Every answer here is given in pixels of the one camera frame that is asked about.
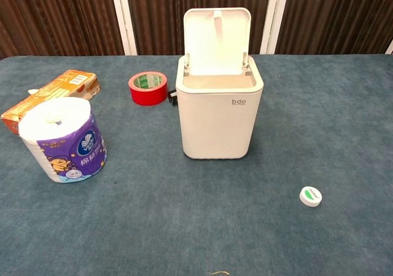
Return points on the white cup with green interior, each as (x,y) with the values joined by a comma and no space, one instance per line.
(311,196)

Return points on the white lidded trash bin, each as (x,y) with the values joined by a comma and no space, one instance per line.
(215,119)

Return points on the small black clip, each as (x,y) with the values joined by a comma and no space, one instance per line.
(172,97)

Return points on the red tape roll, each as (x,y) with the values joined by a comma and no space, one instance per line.
(148,89)

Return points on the purple wrapped toilet paper roll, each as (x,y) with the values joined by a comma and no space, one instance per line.
(66,141)

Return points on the tan rubber band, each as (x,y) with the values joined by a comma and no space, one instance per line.
(218,272)

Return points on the orange cardboard box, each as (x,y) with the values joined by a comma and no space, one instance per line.
(52,93)

